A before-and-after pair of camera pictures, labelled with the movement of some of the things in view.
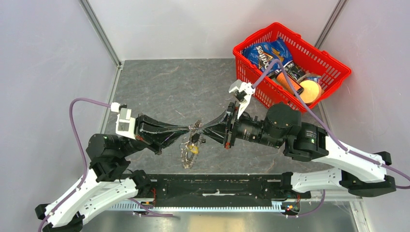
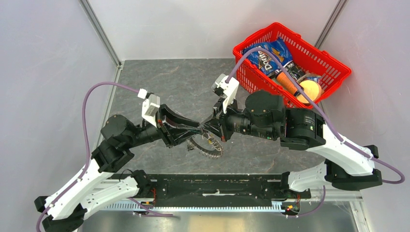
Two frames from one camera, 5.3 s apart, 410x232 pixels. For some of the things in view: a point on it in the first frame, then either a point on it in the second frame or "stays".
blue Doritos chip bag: (260, 54) stays
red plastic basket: (305, 55) stays
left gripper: (151, 132) → (175, 135)
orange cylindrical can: (298, 88) stays
